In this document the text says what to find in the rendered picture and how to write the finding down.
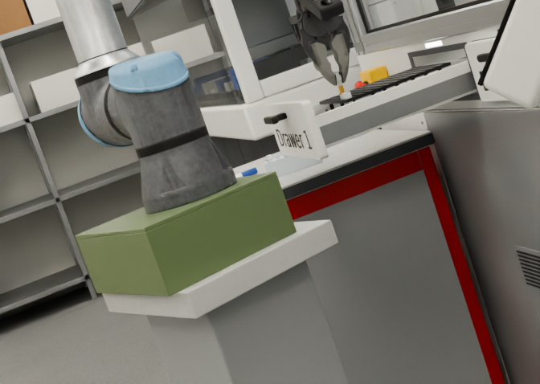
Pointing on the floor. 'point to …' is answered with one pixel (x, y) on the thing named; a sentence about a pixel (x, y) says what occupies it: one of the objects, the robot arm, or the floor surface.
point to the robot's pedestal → (247, 319)
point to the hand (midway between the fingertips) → (338, 77)
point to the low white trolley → (391, 263)
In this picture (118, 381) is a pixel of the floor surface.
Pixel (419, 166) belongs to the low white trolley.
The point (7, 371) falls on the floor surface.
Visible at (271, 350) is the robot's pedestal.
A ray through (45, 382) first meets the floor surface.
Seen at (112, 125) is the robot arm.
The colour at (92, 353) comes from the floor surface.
